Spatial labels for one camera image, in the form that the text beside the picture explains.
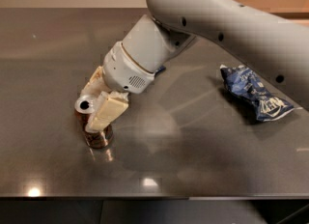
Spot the crumpled blue chip bag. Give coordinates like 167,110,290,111
220,65,295,122

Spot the orange soda can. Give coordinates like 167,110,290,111
74,95,113,149

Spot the small blue snack packet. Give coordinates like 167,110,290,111
154,66,166,74

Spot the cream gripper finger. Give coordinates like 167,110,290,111
86,91,128,133
81,66,111,97

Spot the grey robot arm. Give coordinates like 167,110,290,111
81,0,309,133

